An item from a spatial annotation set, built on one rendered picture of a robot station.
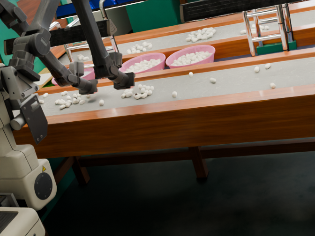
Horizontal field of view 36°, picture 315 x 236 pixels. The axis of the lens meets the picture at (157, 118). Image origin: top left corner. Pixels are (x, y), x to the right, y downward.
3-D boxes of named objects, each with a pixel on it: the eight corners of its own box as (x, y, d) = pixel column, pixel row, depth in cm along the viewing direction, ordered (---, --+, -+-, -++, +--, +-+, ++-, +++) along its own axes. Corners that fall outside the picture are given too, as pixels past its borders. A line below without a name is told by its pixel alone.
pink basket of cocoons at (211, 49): (213, 78, 244) (209, 61, 240) (164, 85, 254) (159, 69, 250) (223, 58, 266) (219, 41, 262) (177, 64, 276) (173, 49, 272)
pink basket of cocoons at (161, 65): (171, 80, 258) (167, 63, 254) (123, 93, 260) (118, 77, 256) (168, 63, 282) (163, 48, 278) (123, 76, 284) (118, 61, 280)
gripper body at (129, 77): (115, 76, 225) (107, 71, 218) (135, 72, 221) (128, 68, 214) (115, 89, 223) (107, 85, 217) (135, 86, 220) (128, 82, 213)
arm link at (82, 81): (69, 87, 233) (79, 85, 231) (69, 73, 235) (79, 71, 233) (77, 90, 240) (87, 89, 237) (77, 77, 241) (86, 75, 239)
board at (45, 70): (39, 90, 276) (38, 88, 276) (18, 92, 282) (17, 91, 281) (65, 66, 303) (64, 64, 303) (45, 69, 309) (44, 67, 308)
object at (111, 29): (111, 36, 228) (106, 21, 225) (4, 55, 252) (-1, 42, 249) (117, 30, 234) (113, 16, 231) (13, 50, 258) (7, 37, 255)
